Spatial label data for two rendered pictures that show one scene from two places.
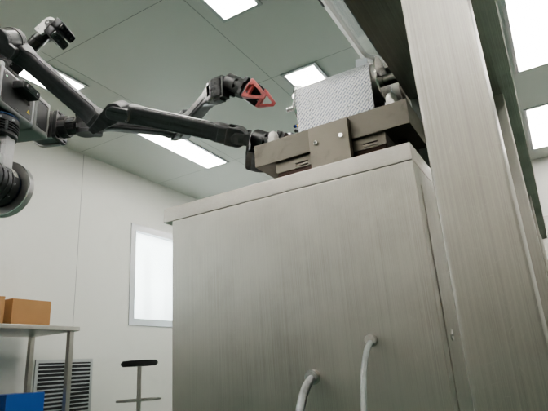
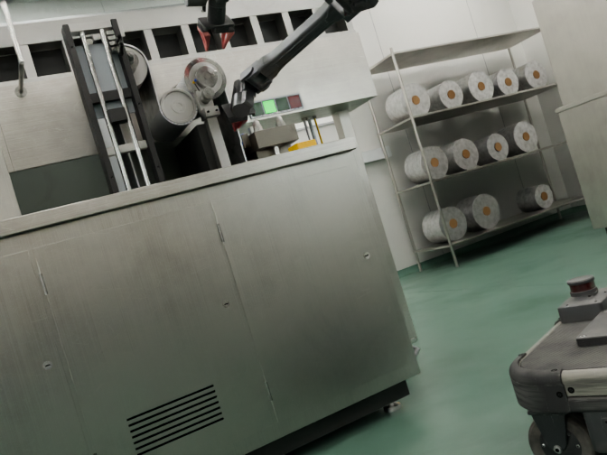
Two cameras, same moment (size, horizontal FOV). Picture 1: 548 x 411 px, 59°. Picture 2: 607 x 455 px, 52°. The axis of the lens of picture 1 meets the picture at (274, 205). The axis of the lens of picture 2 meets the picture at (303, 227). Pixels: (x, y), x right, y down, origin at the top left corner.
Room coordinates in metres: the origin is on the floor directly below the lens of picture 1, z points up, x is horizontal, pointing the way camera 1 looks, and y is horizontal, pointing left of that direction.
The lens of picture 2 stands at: (3.00, 1.25, 0.66)
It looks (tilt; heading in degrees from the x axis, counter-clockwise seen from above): 0 degrees down; 215
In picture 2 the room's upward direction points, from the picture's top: 17 degrees counter-clockwise
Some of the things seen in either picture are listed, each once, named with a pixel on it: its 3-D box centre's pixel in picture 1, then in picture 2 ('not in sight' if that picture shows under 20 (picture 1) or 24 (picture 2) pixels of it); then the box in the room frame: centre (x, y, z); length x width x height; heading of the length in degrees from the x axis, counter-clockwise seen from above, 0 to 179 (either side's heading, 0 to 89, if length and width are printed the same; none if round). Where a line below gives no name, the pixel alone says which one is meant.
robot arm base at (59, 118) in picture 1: (68, 126); not in sight; (1.74, 0.80, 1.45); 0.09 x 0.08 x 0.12; 173
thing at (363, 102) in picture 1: (336, 131); (223, 125); (1.25, -0.19, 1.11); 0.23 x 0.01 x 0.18; 61
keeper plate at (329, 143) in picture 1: (329, 145); not in sight; (1.04, -0.14, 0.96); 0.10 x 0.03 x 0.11; 61
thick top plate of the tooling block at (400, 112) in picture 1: (338, 146); (256, 149); (1.13, -0.17, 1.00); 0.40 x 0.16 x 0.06; 61
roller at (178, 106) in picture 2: not in sight; (170, 116); (1.40, -0.29, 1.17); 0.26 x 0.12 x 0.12; 61
